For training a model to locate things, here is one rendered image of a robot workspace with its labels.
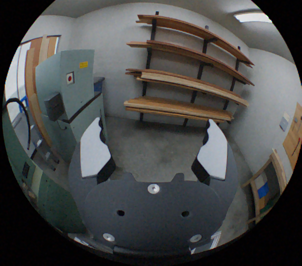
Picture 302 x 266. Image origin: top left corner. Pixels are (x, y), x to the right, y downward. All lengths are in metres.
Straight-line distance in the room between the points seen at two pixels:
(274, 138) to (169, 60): 2.71
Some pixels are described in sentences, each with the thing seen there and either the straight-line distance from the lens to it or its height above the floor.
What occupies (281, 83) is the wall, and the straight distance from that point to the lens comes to 2.62.
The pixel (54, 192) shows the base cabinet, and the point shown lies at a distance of 0.93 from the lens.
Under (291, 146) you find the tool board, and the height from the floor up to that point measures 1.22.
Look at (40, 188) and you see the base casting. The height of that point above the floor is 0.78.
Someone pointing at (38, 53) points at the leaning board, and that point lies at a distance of 2.28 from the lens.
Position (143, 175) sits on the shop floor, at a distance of 1.43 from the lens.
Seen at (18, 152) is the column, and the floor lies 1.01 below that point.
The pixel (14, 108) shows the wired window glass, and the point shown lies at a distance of 2.26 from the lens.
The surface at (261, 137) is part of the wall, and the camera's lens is 2.59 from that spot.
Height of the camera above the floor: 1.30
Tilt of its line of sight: 31 degrees down
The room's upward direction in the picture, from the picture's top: 10 degrees clockwise
